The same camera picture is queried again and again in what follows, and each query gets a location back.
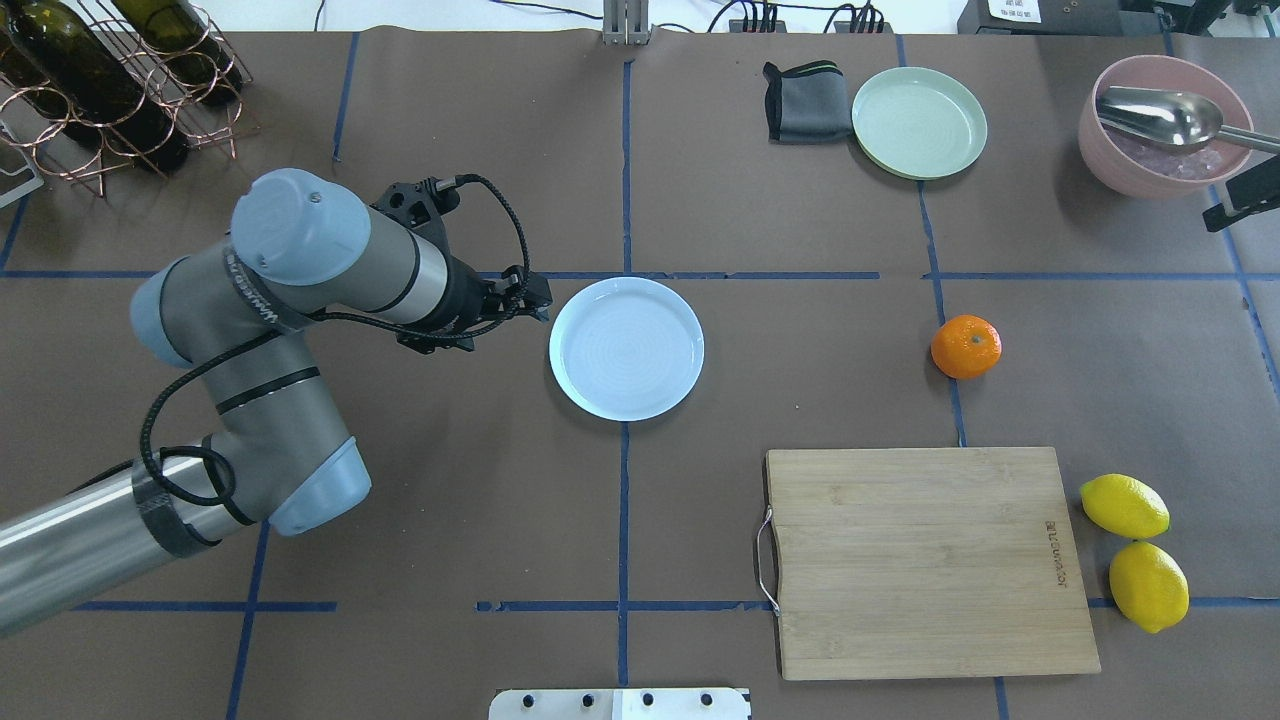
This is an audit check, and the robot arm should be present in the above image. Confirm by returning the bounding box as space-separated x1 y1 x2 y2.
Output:
1 168 552 635

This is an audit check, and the dark wine bottle front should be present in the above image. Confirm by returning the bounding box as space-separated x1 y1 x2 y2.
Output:
3 1 189 174

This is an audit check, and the bamboo cutting board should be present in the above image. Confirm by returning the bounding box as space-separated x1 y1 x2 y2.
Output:
763 446 1101 682

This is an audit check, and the dark wine bottle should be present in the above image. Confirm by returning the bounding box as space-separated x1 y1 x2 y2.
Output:
113 1 243 108
3 1 189 174
1 32 61 120

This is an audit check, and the pink bowl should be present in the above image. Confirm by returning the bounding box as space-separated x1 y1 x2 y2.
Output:
1076 55 1254 199

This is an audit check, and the orange fruit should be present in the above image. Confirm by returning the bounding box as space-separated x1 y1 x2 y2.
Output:
929 314 1004 380

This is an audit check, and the light blue plate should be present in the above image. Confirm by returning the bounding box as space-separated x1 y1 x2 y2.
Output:
548 277 705 421

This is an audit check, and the aluminium frame post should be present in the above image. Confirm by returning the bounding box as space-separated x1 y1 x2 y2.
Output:
602 0 653 46

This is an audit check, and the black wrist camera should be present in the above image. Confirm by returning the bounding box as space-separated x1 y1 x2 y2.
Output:
371 176 460 241

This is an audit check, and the dark wine bottle back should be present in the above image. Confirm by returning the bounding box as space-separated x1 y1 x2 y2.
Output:
1 32 61 120

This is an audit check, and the yellow lemon far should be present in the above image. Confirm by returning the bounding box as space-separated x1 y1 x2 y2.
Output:
1107 541 1190 634

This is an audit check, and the dark wine bottle middle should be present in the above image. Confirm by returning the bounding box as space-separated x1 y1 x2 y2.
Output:
113 1 243 108

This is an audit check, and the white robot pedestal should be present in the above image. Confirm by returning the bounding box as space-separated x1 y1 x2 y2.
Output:
488 687 753 719

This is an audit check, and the copper wire bottle rack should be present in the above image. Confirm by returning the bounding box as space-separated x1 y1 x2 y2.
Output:
3 1 261 196

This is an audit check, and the light green plate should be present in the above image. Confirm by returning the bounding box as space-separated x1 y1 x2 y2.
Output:
851 67 989 181

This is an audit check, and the yellow lemon near board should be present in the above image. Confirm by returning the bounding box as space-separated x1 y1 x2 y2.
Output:
1080 473 1171 541

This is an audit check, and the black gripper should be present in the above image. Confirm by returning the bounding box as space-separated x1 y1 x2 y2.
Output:
396 259 553 354

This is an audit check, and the metal scoop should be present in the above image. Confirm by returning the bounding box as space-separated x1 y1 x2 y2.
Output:
1094 86 1279 154

